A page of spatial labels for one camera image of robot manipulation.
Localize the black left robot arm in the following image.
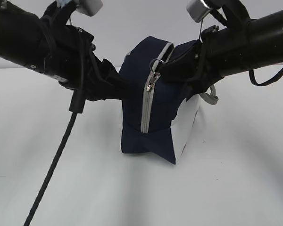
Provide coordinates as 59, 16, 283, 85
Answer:
0, 0, 134, 101

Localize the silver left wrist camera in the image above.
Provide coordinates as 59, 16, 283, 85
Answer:
56, 0, 104, 17

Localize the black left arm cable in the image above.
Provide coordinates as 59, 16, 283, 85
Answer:
23, 4, 85, 226

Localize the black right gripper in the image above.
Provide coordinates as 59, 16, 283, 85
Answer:
158, 25, 223, 101

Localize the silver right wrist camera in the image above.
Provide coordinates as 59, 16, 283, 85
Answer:
186, 0, 214, 23

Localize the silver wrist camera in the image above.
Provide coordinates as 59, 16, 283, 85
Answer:
56, 0, 104, 17
186, 0, 214, 23

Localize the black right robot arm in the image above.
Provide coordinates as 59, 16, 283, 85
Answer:
159, 0, 283, 94

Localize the thin black right cable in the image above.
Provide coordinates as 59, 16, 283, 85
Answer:
247, 60, 283, 87

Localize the navy and white lunch bag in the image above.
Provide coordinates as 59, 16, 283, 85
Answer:
118, 36, 219, 165

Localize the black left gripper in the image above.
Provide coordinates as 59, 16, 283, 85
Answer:
43, 25, 136, 101

